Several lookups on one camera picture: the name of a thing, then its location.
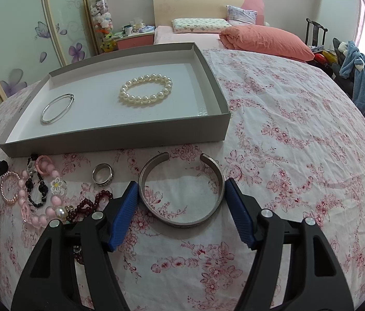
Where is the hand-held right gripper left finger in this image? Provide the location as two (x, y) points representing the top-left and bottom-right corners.
(11, 181), (138, 311)

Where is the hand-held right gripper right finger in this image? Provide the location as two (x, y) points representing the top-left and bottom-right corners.
(224, 178), (355, 311)

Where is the small pink pearl bracelet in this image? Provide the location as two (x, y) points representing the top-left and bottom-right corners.
(1, 172), (22, 204)

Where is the silver ring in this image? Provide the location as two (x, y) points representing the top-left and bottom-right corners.
(92, 164), (116, 187)

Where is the dark red bead necklace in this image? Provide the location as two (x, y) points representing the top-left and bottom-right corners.
(55, 190), (114, 264)

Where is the black bead bracelet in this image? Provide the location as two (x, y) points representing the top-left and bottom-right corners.
(26, 155), (53, 208)

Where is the wide silver cuff bracelet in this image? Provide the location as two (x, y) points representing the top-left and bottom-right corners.
(138, 152), (226, 228)

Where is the pink bead bracelet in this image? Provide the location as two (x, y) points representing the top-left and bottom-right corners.
(17, 155), (69, 231)

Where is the grey cardboard box tray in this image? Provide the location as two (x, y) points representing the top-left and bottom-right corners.
(0, 42), (231, 159)

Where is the floral printed bed sheet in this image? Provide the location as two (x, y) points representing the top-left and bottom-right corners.
(0, 48), (365, 311)

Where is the thin silver bangle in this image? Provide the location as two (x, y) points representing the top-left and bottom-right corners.
(41, 93), (76, 125)

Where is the floral glass sliding wardrobe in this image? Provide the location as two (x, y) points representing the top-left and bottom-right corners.
(0, 0), (101, 137)

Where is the pink and cream nightstand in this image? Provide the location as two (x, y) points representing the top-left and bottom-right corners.
(113, 32), (155, 51)

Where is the folded salmon quilt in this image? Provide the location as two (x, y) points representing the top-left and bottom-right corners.
(219, 25), (315, 62)

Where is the pink bed sheet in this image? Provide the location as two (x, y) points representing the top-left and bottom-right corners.
(153, 25), (235, 51)

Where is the clear tube of plush toys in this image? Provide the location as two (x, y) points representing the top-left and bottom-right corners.
(87, 0), (117, 54)

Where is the white printed pillow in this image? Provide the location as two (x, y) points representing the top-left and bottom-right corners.
(171, 17), (231, 34)

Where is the dark wooden chair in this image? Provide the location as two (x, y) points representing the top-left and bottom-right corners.
(305, 17), (328, 48)

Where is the purple floral pillow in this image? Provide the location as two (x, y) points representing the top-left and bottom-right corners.
(226, 5), (258, 26)

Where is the cream and pink headboard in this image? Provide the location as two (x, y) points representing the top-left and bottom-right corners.
(152, 0), (265, 37)

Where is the white pearl bracelet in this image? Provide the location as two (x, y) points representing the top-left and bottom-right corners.
(118, 73), (173, 107)

